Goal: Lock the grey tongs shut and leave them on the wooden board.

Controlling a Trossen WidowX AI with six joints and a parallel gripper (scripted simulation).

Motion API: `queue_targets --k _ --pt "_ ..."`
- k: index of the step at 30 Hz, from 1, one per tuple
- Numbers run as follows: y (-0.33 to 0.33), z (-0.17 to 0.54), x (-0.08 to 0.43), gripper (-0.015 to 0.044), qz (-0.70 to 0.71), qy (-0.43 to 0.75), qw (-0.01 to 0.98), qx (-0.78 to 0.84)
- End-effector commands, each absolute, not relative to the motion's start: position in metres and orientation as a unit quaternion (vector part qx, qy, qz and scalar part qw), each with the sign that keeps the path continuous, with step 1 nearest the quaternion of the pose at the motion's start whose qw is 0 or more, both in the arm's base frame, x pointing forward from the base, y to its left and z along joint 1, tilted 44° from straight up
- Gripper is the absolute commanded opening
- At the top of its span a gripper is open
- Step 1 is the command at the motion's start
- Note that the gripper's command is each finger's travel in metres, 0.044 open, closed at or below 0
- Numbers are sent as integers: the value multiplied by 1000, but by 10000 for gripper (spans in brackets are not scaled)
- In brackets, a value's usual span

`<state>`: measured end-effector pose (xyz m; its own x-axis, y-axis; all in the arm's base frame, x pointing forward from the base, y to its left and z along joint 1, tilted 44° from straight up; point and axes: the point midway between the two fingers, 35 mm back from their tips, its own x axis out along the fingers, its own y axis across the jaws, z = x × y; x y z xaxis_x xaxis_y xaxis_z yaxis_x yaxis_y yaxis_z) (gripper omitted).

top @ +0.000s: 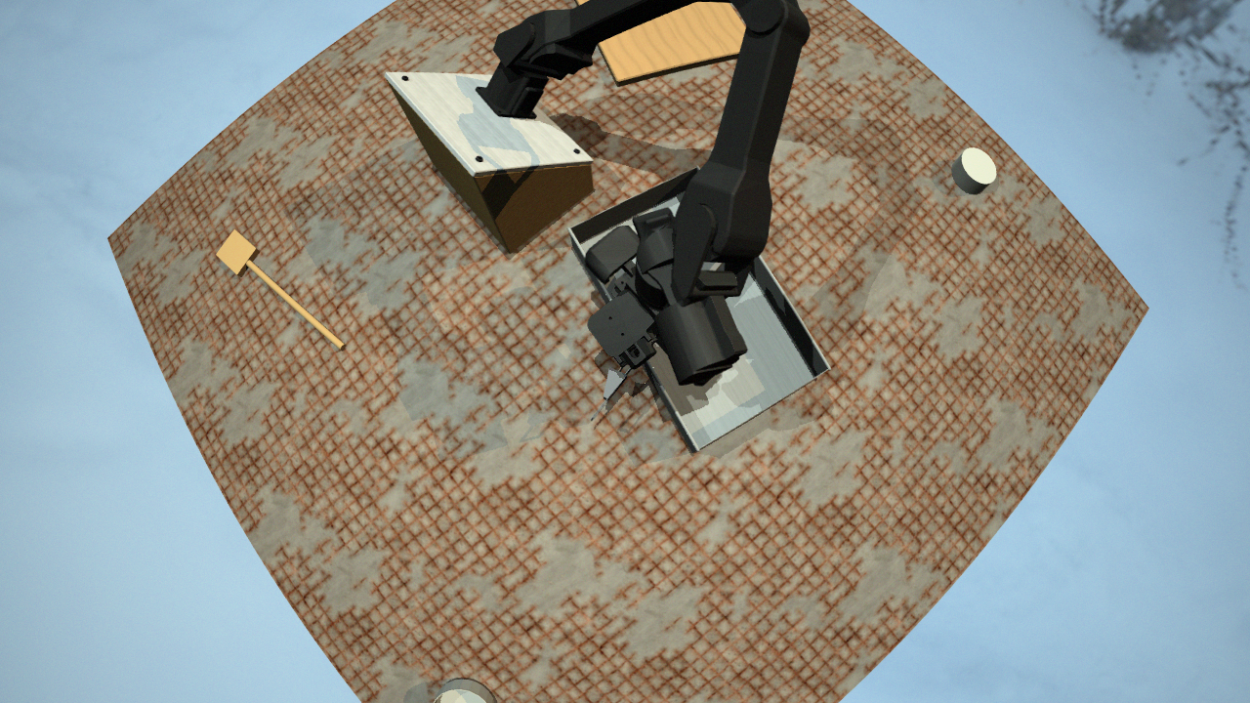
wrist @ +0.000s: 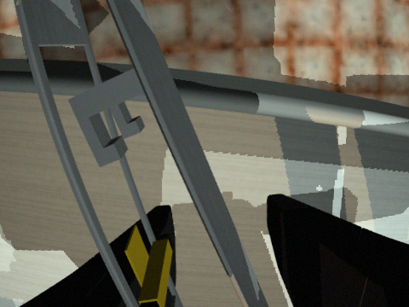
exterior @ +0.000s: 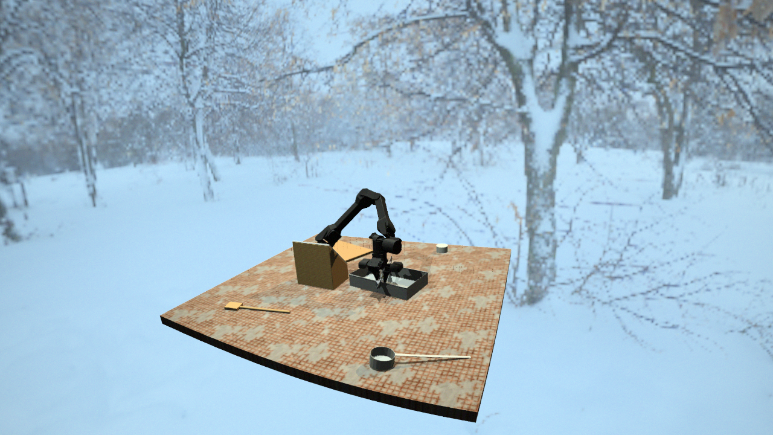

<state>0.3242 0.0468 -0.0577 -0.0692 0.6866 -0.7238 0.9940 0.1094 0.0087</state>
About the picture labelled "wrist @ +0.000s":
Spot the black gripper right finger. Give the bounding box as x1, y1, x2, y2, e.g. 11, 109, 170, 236
266, 194, 409, 307

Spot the grey rectangular metal tray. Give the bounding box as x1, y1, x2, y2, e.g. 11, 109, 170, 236
0, 58, 409, 307

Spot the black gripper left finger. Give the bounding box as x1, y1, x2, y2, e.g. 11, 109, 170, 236
20, 206, 176, 307

